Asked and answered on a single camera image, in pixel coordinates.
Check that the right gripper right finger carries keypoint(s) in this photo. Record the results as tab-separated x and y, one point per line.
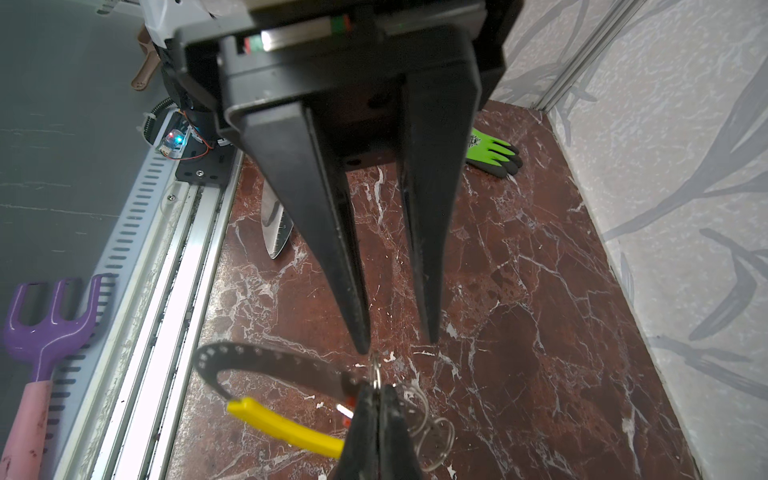
396	455

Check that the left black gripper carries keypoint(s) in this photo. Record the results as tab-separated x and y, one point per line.
311	89

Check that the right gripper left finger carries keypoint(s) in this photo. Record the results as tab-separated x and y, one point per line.
359	459

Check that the small red key cap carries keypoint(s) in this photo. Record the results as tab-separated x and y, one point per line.
346	408

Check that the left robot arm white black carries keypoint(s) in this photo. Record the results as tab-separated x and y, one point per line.
311	90

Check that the silver garden trowel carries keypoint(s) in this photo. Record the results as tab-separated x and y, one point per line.
276	224

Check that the green work glove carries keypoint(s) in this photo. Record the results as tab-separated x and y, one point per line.
492	155

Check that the small green circuit board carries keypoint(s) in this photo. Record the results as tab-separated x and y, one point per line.
173	144

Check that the purple pink garden fork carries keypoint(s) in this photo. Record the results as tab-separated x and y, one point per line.
42	346

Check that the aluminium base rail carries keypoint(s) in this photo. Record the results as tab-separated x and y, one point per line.
116	403

